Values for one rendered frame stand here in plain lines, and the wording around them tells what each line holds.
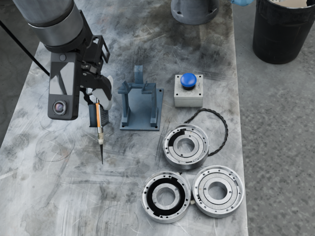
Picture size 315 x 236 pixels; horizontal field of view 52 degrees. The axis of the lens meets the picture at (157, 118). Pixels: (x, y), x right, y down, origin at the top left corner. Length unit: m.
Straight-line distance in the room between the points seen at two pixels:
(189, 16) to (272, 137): 0.92
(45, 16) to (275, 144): 1.42
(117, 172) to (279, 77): 1.38
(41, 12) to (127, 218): 0.45
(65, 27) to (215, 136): 0.45
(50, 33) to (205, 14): 0.61
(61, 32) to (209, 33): 0.59
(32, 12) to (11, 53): 1.94
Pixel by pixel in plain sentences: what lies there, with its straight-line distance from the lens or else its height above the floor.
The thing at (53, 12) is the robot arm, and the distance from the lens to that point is 0.49.
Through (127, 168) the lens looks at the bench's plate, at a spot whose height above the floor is 0.80.
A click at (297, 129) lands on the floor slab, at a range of 1.80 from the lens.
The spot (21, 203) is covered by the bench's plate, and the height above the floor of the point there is 0.80.
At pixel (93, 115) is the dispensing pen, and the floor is 0.96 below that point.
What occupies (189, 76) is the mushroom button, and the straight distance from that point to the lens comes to 0.80.
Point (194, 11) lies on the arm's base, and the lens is 1.01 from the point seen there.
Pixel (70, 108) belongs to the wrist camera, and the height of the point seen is 1.07.
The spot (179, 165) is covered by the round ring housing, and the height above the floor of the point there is 0.83.
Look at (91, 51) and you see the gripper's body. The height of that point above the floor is 1.09.
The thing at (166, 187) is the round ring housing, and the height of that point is 0.83.
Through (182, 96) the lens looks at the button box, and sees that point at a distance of 0.80.
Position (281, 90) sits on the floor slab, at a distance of 1.92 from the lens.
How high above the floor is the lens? 1.49
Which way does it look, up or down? 57 degrees down
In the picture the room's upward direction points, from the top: 11 degrees counter-clockwise
